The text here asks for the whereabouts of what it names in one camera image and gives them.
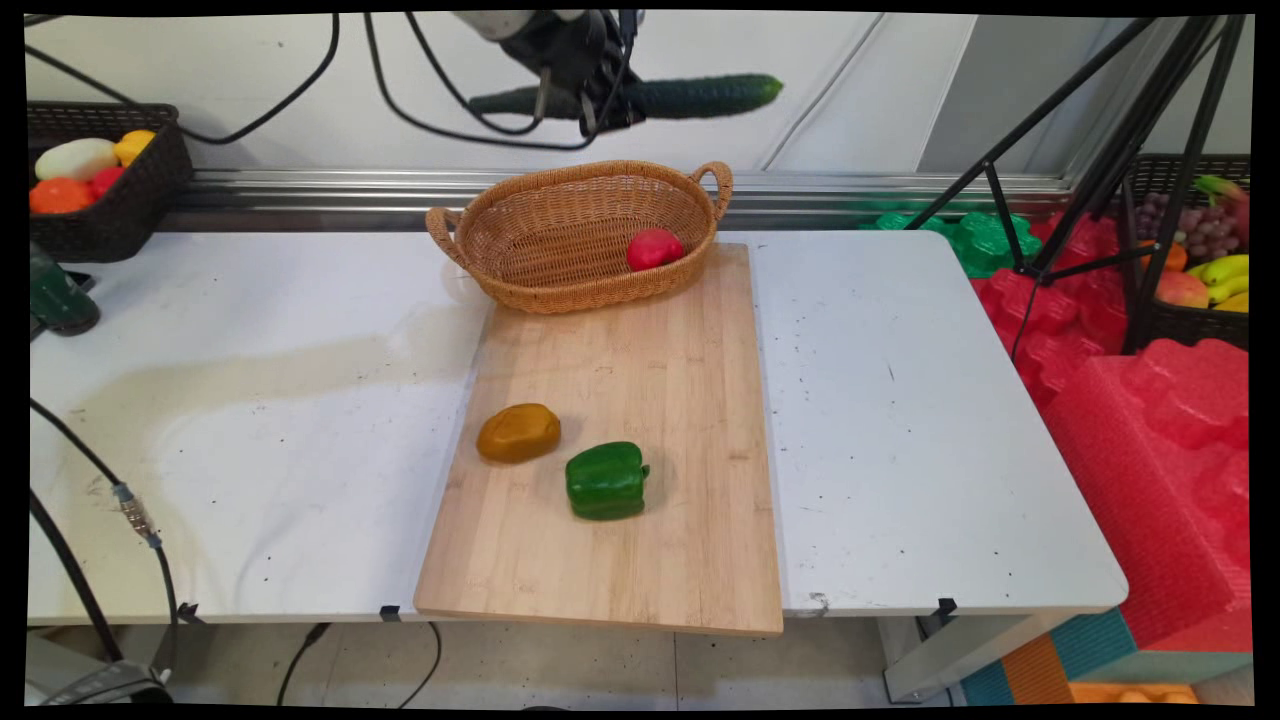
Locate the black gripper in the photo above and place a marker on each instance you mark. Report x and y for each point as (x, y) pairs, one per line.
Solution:
(580, 50)

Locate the long dark green cucumber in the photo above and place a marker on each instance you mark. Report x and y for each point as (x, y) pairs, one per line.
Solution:
(710, 96)

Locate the dark green robot base clamp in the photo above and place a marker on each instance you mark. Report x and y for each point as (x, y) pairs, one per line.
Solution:
(60, 300)

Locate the red apple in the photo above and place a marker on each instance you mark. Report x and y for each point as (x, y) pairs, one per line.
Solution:
(653, 250)

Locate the brown toy potato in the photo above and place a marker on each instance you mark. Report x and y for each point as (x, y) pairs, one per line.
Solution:
(518, 433)

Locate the green toy bell pepper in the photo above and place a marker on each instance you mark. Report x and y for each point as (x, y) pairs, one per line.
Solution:
(605, 482)

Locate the green foam mat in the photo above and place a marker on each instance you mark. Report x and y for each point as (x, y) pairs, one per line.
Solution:
(985, 245)

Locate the wooden cutting board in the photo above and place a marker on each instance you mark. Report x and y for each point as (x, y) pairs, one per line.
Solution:
(620, 540)

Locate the yellow toy lemon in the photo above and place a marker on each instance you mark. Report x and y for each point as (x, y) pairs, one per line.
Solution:
(135, 146)

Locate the dark woven basket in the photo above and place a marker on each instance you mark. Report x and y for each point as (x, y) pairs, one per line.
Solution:
(140, 210)

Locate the red foam mat pile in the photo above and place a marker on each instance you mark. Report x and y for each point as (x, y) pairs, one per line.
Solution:
(1060, 310)

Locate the small red toy fruit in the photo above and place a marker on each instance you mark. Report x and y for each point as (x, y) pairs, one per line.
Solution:
(105, 181)

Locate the white toy melon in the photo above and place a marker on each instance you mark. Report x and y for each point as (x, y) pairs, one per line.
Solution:
(75, 158)

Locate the black tripod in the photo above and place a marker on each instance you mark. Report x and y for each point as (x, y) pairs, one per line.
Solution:
(1160, 110)

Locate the small orange toy fruit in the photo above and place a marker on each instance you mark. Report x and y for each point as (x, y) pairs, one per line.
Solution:
(1172, 258)

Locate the pink toy peach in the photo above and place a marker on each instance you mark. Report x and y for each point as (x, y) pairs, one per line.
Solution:
(1180, 290)

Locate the purple toy grapes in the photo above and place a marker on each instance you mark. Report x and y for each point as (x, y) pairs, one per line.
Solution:
(1205, 230)

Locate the dark woven fruit crate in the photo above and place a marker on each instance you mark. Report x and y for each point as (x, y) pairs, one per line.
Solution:
(1190, 325)

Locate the red green toy fruit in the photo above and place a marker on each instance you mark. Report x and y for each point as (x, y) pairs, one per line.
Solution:
(1225, 195)

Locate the yellow toy bananas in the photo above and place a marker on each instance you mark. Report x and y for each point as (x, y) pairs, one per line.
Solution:
(1225, 272)

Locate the white table leg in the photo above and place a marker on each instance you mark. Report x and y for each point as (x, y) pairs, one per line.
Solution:
(950, 660)

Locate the large red foam mat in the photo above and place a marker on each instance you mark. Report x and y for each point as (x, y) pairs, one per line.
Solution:
(1150, 480)

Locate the teal orange foam mat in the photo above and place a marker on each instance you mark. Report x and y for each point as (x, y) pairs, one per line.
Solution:
(1090, 660)

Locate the grey device under table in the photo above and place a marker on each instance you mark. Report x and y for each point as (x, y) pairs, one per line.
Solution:
(105, 688)

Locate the aluminium rail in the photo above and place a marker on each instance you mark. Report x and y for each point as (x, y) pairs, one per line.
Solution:
(800, 190)

